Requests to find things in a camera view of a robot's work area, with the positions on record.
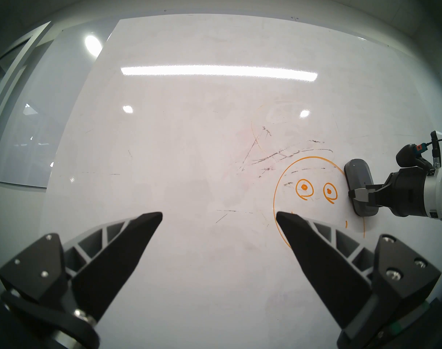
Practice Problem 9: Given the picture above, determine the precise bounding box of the large white whiteboard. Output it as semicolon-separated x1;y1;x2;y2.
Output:
39;13;442;349

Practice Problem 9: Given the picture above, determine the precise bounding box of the dark grey whiteboard eraser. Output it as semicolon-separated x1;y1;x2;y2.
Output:
344;159;380;217

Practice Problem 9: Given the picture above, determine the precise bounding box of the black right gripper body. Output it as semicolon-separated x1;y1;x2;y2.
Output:
366;167;434;218

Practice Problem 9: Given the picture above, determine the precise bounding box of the wall glass board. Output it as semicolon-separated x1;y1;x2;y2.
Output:
0;19;119;188

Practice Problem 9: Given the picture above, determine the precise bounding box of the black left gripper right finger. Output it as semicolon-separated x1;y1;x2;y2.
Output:
275;212;441;349

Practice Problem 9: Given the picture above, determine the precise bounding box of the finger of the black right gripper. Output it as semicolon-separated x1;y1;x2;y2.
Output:
348;186;370;207

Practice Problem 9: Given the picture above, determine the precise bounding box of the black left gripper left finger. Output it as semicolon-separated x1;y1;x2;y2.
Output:
0;212;163;321

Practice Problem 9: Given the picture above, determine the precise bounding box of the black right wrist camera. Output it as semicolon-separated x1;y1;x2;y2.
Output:
396;144;434;171

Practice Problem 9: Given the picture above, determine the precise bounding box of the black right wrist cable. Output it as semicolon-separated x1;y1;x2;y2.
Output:
429;131;442;169

